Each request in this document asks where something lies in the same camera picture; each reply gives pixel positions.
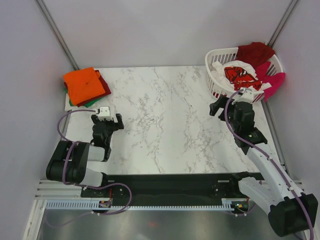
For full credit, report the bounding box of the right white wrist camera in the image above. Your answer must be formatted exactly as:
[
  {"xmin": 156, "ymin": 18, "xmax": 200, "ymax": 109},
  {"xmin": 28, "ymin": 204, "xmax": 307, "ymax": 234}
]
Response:
[{"xmin": 232, "ymin": 89, "xmax": 254, "ymax": 105}]

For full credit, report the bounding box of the aluminium frame rail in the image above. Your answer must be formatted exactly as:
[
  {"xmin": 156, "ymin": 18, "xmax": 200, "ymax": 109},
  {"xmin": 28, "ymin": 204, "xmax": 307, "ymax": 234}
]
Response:
[{"xmin": 34, "ymin": 179, "xmax": 307, "ymax": 200}]

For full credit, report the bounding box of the red patterned white t-shirt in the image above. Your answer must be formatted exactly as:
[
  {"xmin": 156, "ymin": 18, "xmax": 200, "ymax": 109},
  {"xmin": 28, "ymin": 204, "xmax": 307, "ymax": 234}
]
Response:
[{"xmin": 211, "ymin": 60, "xmax": 272, "ymax": 92}]

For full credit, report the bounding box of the folded orange t-shirt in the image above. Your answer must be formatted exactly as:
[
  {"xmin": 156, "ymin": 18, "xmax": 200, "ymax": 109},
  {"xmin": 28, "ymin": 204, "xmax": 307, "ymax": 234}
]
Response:
[{"xmin": 63, "ymin": 67, "xmax": 106, "ymax": 106}]

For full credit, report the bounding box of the folded dark red t-shirt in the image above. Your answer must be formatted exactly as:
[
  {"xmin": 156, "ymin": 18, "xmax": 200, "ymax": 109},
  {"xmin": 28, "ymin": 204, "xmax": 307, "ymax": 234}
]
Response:
[{"xmin": 76, "ymin": 70, "xmax": 112, "ymax": 107}]

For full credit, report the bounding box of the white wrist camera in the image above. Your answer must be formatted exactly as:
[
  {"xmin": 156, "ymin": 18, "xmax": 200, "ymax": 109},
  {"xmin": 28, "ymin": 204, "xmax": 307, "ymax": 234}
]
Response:
[
  {"xmin": 232, "ymin": 89, "xmax": 254, "ymax": 105},
  {"xmin": 95, "ymin": 106, "xmax": 113, "ymax": 121}
]

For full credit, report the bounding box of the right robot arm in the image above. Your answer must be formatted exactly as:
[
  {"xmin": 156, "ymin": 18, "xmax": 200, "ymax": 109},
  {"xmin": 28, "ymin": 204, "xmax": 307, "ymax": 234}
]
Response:
[{"xmin": 209, "ymin": 96, "xmax": 318, "ymax": 239}]

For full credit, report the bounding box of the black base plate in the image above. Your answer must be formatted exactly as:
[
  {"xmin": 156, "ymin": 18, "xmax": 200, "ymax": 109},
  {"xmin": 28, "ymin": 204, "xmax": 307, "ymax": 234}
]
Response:
[{"xmin": 81, "ymin": 171, "xmax": 263, "ymax": 207}]

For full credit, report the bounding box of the white laundry basket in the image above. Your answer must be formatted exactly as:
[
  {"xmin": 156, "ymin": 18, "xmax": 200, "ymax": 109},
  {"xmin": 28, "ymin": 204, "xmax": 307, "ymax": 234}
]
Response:
[{"xmin": 204, "ymin": 47, "xmax": 284, "ymax": 99}]

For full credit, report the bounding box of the pink t-shirt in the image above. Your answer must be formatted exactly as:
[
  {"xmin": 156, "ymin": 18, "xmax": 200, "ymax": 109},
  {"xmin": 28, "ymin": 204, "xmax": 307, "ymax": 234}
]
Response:
[{"xmin": 255, "ymin": 61, "xmax": 286, "ymax": 102}]

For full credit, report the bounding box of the white slotted cable duct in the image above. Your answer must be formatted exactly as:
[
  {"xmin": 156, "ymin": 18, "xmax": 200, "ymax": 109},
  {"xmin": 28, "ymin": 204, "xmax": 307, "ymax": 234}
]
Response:
[{"xmin": 45, "ymin": 198, "xmax": 240, "ymax": 211}]

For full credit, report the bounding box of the folded green t-shirt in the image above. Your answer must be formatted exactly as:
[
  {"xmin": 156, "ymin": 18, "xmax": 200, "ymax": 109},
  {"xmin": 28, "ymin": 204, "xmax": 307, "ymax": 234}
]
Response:
[{"xmin": 63, "ymin": 82, "xmax": 105, "ymax": 108}]

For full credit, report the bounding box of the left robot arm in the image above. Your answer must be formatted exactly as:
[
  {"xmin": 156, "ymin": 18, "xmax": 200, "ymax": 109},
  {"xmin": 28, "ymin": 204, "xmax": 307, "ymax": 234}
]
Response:
[{"xmin": 45, "ymin": 113, "xmax": 124, "ymax": 197}]

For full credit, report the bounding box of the dark red t-shirt in basket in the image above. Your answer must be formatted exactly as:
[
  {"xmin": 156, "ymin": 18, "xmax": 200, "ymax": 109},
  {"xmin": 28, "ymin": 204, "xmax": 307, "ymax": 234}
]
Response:
[{"xmin": 236, "ymin": 42, "xmax": 275, "ymax": 68}]

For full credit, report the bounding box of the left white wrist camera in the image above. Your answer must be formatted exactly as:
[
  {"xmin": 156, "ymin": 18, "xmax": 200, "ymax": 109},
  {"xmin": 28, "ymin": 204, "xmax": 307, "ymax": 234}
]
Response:
[{"xmin": 95, "ymin": 106, "xmax": 113, "ymax": 121}]

